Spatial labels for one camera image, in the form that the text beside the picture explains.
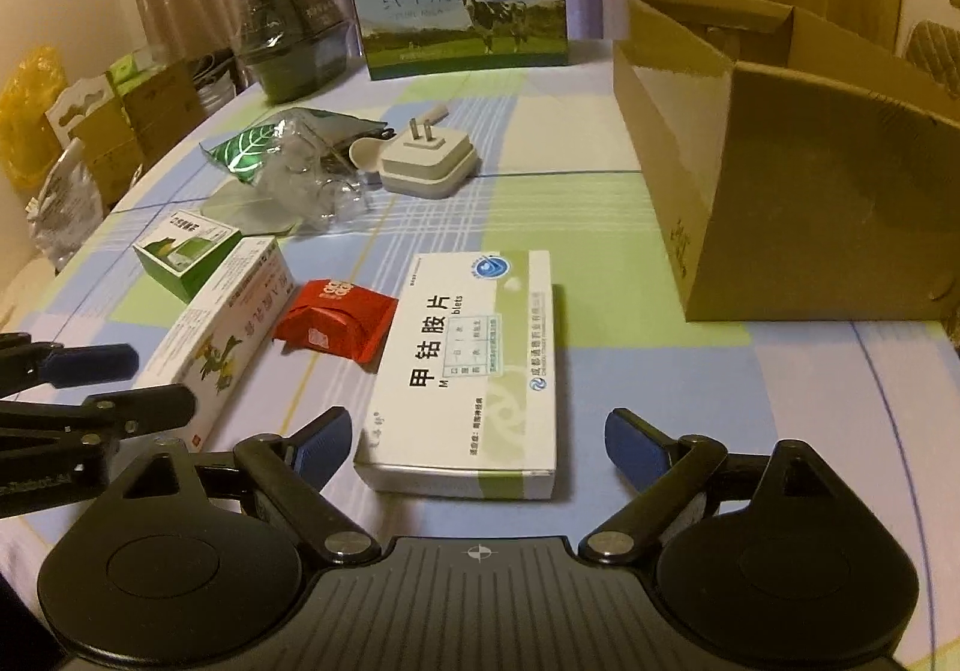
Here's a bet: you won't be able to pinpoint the long white orange medicine box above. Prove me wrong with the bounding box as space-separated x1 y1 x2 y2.
135 237 295 452

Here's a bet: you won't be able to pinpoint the large white medicine box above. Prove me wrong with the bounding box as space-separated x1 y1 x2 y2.
353 251 558 501

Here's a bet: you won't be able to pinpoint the white printed plastic bag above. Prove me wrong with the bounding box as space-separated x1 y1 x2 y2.
26 139 104 273

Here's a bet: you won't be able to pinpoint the red snack packet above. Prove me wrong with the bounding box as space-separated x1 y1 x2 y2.
274 278 398 364

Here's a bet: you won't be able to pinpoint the small green white box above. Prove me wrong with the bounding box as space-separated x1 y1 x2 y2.
133 210 241 302

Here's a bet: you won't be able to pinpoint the yellow plastic bag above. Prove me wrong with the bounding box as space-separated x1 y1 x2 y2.
2 46 67 197

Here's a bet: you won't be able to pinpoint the brown cardboard boxes on floor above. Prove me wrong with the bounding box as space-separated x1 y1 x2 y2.
46 61 205 210

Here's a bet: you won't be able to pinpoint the clear crumpled plastic packaging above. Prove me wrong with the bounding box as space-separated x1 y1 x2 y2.
202 146 368 236

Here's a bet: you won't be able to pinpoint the large brown cardboard box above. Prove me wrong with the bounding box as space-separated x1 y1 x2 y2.
613 0 958 322

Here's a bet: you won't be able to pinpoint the white plastic spoon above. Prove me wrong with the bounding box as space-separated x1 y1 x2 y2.
348 104 449 174

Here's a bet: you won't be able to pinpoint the green leaf print pouch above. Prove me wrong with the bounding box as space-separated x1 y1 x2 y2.
202 106 394 185

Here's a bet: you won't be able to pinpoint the white power adapter plug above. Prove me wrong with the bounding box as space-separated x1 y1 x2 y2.
377 119 478 200

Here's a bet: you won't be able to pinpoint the dark green instant noodle bowl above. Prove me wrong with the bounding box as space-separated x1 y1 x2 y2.
235 0 348 104

